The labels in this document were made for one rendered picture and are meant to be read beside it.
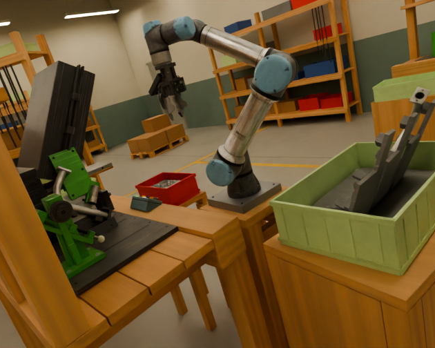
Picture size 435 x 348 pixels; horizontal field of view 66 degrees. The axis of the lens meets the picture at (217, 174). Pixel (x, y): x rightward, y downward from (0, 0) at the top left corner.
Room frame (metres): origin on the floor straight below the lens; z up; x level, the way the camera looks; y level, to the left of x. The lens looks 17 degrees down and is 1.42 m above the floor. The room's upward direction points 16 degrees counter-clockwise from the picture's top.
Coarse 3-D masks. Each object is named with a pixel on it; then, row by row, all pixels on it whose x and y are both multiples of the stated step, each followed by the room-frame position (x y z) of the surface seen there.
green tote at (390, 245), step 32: (352, 160) 1.39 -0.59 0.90; (416, 160) 1.23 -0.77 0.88; (288, 192) 1.11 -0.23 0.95; (320, 192) 1.23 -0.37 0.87; (416, 192) 0.85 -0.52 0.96; (288, 224) 1.02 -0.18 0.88; (320, 224) 0.92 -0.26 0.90; (352, 224) 0.83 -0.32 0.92; (384, 224) 0.76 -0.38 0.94; (416, 224) 0.82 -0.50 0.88; (352, 256) 0.85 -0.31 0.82; (384, 256) 0.77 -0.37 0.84
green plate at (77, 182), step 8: (64, 152) 1.48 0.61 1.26; (72, 152) 1.49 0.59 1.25; (56, 160) 1.44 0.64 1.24; (64, 160) 1.46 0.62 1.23; (72, 160) 1.48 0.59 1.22; (80, 160) 1.49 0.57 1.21; (72, 168) 1.46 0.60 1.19; (80, 168) 1.48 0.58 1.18; (72, 176) 1.44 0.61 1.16; (80, 176) 1.46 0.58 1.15; (88, 176) 1.48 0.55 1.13; (64, 184) 1.41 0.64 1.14; (72, 184) 1.43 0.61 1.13; (80, 184) 1.44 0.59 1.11; (88, 184) 1.46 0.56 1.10; (72, 192) 1.41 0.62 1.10; (80, 192) 1.43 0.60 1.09
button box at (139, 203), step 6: (138, 198) 1.54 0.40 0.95; (144, 198) 1.50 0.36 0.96; (150, 198) 1.49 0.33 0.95; (132, 204) 1.56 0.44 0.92; (138, 204) 1.52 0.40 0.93; (144, 204) 1.48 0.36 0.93; (150, 204) 1.48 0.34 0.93; (156, 204) 1.50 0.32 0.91; (144, 210) 1.47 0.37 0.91; (150, 210) 1.47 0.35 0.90
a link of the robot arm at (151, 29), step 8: (144, 24) 1.34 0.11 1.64; (152, 24) 1.33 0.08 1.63; (160, 24) 1.34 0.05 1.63; (144, 32) 1.35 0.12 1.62; (152, 32) 1.33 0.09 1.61; (152, 40) 1.33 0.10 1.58; (160, 40) 1.32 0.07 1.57; (152, 48) 1.34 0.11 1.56; (160, 48) 1.33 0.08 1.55; (168, 48) 1.36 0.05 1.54
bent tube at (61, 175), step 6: (60, 168) 1.40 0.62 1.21; (60, 174) 1.39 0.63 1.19; (60, 180) 1.38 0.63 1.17; (54, 186) 1.36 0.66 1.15; (60, 186) 1.37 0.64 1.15; (54, 192) 1.35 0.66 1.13; (60, 192) 1.36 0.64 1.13; (72, 204) 1.36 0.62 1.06; (78, 210) 1.36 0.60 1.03; (84, 210) 1.37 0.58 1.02; (90, 210) 1.38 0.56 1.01; (96, 210) 1.39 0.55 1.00; (102, 216) 1.39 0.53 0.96
